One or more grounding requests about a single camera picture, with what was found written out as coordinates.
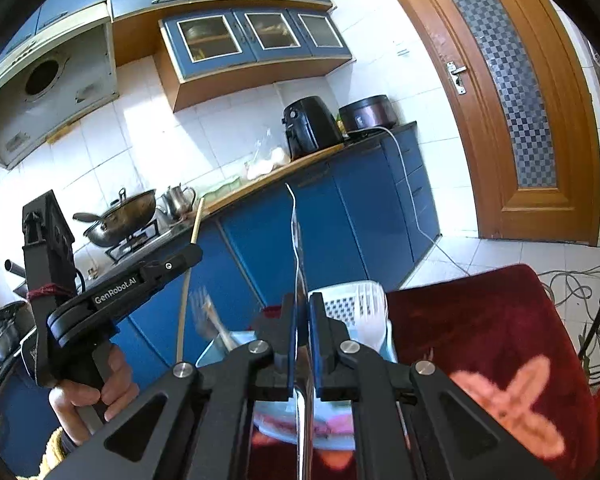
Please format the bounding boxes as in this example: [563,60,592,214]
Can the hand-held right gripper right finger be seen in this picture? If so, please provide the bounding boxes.
[307,292,558,480]

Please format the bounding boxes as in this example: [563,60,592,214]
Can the wooden door with glass panel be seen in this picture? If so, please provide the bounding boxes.
[370,0,600,246]

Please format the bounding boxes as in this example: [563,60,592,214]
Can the blue kitchen base cabinet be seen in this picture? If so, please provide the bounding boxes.
[0,125,443,411]

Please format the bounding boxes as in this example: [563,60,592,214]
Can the grey range hood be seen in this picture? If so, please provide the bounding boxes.
[0,2,120,171]

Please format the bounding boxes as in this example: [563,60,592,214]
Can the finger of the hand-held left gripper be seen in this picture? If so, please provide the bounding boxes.
[139,244,204,282]

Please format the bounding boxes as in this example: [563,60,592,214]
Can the dark rice cooker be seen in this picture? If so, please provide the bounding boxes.
[338,95,398,135]

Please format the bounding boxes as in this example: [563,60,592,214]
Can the glass-door wall cabinet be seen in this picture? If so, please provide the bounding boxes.
[154,7,355,113]

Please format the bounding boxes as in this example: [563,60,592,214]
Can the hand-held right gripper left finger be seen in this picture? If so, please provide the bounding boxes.
[45,294,298,480]

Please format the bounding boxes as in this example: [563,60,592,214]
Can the steel cooking pot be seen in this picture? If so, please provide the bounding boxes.
[0,300,31,362]

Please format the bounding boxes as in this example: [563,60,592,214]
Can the silver door handle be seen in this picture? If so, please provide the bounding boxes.
[446,61,468,96]

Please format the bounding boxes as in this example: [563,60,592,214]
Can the red floral plush blanket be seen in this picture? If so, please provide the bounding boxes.
[250,262,600,480]

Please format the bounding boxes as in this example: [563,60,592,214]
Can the light blue plastic utensil box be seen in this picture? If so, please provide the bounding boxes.
[196,282,398,453]

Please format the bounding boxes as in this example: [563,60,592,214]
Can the person's left hand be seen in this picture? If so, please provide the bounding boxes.
[47,345,140,448]

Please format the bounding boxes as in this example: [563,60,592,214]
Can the small steel teapot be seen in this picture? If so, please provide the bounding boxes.
[158,183,197,221]

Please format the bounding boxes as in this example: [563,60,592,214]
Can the dark metal wok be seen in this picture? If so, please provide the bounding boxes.
[72,187,158,248]

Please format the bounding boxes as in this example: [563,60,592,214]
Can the black air fryer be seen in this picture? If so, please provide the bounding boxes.
[281,96,345,161]

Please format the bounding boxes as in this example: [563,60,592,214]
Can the wooden chopstick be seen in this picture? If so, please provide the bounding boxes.
[176,197,206,363]
[214,305,239,352]

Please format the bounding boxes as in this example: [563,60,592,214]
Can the steel table knife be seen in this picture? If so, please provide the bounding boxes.
[285,183,316,480]

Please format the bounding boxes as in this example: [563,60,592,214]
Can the white power cable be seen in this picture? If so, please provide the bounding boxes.
[347,127,442,247]

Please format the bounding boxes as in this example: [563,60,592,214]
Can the white plastic fork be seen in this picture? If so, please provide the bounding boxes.
[352,282,388,353]

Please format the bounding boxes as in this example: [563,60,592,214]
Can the tangled floor cables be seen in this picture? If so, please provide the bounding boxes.
[537,255,600,322]

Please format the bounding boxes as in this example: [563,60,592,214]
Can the large steel fork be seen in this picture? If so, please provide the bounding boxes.
[190,287,222,337]

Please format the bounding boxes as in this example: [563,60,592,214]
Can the black gas stove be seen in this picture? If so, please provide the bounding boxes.
[104,220,174,264]

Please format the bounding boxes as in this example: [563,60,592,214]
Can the clear plastic bag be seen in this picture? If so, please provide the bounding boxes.
[244,130,292,181]

